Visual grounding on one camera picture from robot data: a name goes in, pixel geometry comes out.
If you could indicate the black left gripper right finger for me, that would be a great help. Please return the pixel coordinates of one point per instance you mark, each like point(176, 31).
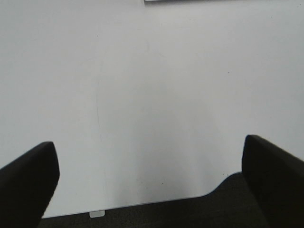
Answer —
point(276, 179)

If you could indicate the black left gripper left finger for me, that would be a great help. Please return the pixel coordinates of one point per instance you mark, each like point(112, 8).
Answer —
point(27, 186)

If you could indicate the white microwave door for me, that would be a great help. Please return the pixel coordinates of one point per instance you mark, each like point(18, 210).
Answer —
point(162, 1)

